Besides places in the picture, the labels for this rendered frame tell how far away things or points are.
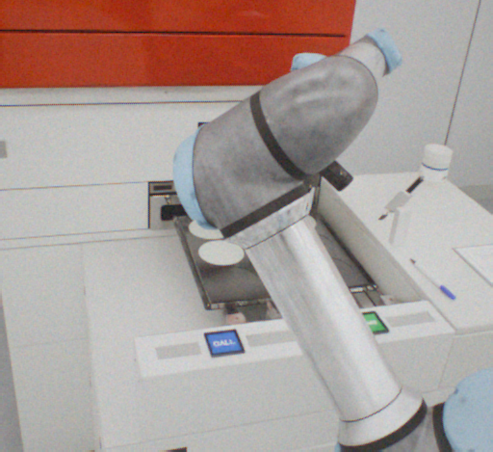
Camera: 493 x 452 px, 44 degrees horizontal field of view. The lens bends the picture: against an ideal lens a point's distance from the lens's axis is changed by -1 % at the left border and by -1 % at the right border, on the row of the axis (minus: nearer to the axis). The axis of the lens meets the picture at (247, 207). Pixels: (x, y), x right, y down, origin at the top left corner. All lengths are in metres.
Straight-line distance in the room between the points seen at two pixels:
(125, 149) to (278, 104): 0.81
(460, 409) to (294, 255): 0.25
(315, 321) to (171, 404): 0.37
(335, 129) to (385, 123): 2.80
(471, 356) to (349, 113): 0.66
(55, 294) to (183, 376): 0.71
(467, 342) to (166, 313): 0.59
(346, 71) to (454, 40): 2.83
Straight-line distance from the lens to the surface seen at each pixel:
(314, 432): 1.16
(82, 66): 1.31
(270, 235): 0.69
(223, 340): 1.01
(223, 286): 1.24
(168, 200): 1.49
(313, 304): 0.70
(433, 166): 1.63
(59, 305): 1.64
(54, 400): 1.85
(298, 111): 0.65
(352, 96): 0.68
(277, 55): 1.38
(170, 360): 0.98
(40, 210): 1.49
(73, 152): 1.42
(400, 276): 1.28
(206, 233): 1.41
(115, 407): 1.11
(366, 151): 3.47
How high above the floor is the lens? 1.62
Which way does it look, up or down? 28 degrees down
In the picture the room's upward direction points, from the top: 5 degrees clockwise
